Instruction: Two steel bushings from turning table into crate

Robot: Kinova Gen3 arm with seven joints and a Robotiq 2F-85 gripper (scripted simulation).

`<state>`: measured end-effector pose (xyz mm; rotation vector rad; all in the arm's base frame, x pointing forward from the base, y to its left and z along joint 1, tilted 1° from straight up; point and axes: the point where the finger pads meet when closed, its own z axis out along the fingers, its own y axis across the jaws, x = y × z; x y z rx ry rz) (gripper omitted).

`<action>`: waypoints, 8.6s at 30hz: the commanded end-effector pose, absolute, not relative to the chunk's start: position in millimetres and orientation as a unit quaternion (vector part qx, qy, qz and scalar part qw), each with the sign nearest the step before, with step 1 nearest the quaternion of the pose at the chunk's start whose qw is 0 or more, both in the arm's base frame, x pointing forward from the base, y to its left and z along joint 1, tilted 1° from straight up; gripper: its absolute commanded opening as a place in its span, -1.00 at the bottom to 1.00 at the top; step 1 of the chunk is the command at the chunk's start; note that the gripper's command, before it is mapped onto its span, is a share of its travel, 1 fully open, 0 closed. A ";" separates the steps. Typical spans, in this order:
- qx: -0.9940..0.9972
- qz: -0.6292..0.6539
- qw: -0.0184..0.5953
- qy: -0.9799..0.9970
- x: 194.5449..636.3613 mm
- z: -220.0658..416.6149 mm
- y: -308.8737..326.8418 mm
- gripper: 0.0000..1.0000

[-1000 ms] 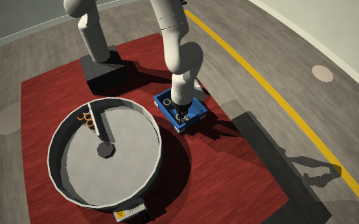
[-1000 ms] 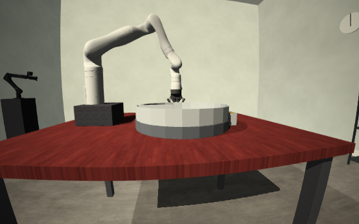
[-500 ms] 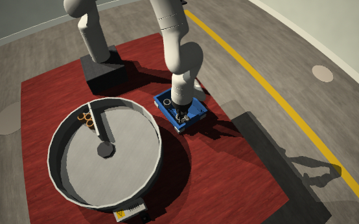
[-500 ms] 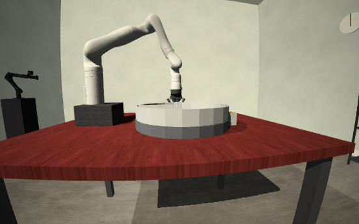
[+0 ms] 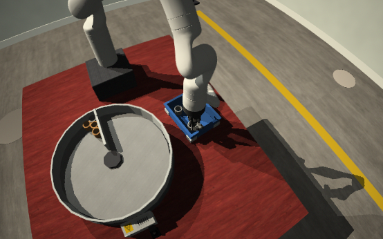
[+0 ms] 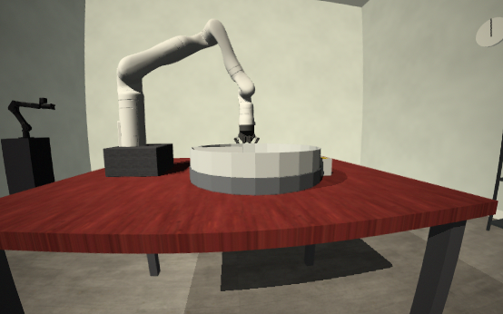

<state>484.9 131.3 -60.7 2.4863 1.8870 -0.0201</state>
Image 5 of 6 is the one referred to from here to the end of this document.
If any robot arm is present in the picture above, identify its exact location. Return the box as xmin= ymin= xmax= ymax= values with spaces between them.
xmin=68 ymin=0 xmax=220 ymax=112

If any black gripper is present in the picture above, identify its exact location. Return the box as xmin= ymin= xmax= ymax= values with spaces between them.
xmin=183 ymin=106 xmax=205 ymax=131

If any blue crate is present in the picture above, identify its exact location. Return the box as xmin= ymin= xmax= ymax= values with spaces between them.
xmin=164 ymin=94 xmax=222 ymax=143

